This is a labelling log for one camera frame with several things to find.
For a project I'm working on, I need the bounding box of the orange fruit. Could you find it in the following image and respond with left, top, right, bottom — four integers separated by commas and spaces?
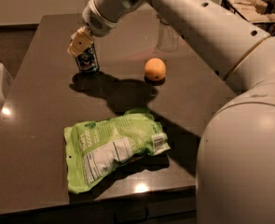
144, 58, 166, 82

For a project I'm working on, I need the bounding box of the green chip bag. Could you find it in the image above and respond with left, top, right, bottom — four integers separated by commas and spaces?
63, 108, 170, 194

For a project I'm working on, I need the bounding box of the clear glass cup with straws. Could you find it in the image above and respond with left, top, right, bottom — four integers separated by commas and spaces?
157, 15, 179, 52

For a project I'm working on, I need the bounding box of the blue pepsi can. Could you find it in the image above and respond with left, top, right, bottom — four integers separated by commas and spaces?
76, 45, 100, 75

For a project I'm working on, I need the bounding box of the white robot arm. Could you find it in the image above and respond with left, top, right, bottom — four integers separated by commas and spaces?
82, 0, 275, 224

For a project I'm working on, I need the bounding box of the black wire napkin basket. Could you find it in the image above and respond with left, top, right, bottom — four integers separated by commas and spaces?
221, 0, 275, 36

